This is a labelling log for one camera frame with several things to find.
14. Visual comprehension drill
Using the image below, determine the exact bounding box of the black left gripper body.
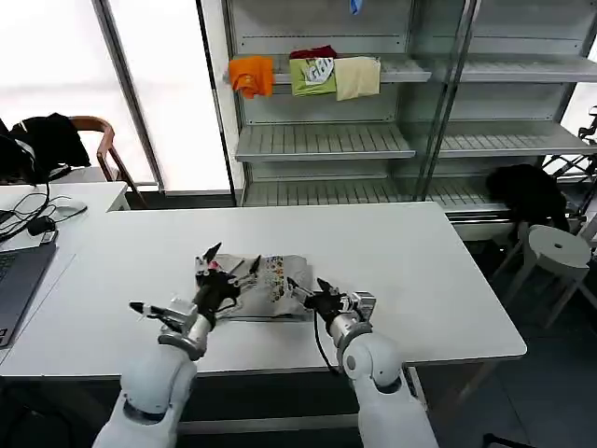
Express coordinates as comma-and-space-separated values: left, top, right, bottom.
193, 270, 242, 316

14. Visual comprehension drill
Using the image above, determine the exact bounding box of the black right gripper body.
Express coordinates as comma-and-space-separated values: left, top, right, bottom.
305, 291, 350, 323

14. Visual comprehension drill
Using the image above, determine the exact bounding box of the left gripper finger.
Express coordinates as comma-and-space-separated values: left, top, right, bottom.
231, 255, 261, 289
195, 241, 222, 277

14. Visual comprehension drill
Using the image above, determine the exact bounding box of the grey printed t-shirt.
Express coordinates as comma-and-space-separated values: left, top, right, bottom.
193, 253, 314, 320

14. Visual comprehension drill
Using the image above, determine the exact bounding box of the grey shelf rack with clothes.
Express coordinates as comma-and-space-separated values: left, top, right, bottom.
222, 0, 435, 209

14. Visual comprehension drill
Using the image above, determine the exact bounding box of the brown wooden chair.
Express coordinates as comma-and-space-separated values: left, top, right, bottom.
69, 115, 149, 210

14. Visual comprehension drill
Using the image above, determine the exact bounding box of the dark grey laptop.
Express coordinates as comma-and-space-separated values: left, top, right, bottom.
0, 242, 58, 349

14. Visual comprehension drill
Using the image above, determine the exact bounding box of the black jacket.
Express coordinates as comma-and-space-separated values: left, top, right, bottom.
0, 112, 92, 186

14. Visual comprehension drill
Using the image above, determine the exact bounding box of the black garment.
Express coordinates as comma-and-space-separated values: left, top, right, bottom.
485, 163, 571, 233

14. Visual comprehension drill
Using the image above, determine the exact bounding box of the white round stool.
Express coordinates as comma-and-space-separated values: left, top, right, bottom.
492, 223, 593, 330

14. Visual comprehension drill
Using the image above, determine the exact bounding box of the empty grey shelf rack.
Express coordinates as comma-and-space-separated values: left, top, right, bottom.
412, 0, 597, 225

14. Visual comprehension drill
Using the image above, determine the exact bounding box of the black folding stand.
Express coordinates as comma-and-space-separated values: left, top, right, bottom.
540, 105, 597, 234

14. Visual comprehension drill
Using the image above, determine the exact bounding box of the grey window frame post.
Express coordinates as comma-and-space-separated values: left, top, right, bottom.
90, 0, 167, 193

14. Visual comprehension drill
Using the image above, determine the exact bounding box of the black desk cable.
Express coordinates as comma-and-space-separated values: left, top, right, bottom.
0, 179, 71, 244

